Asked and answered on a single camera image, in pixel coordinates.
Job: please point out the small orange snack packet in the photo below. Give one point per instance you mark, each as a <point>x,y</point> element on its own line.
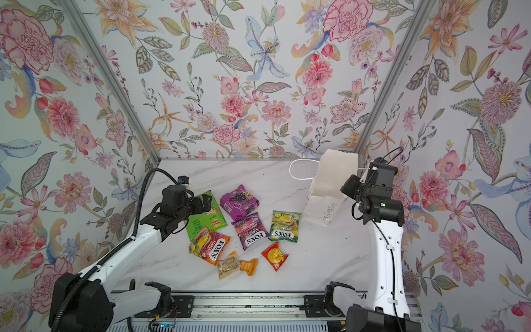
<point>248,266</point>

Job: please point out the white paper bag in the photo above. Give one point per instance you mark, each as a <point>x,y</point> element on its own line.
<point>325,196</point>

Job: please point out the red yellow snack packet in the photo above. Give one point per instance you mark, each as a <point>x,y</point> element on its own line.
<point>274,256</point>

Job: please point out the green Fox's candy bag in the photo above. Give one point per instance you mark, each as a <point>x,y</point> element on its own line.
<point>285,226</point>

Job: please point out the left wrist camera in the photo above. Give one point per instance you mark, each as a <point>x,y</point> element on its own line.
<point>183,180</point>

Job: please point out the left aluminium frame post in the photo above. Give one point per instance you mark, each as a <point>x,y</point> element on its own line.
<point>88,39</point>

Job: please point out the purple snack pack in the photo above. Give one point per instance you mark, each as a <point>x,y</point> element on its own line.
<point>239,203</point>

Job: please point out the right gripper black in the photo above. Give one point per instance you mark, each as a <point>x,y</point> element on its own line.
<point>350,189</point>

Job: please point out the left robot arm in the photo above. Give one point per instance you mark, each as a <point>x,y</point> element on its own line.
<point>85,302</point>

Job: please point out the aluminium frame post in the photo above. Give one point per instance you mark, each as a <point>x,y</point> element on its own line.
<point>419,18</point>
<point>88,39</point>

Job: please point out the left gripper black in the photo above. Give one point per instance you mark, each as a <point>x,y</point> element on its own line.
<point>200,207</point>

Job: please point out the beige cracker packet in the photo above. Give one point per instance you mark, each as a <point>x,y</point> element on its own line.
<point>227,267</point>

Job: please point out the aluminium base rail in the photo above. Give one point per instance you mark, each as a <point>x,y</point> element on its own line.
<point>250,311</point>

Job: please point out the orange Fox's candy bag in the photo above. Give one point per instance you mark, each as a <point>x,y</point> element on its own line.
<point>208,245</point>

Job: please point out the green Lays chips bag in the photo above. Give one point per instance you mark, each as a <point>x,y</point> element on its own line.
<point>212,220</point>

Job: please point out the right aluminium frame post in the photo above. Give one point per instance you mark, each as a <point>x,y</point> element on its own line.
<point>419,18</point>

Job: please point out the magenta Fox's candy bag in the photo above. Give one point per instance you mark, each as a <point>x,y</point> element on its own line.
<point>250,230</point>

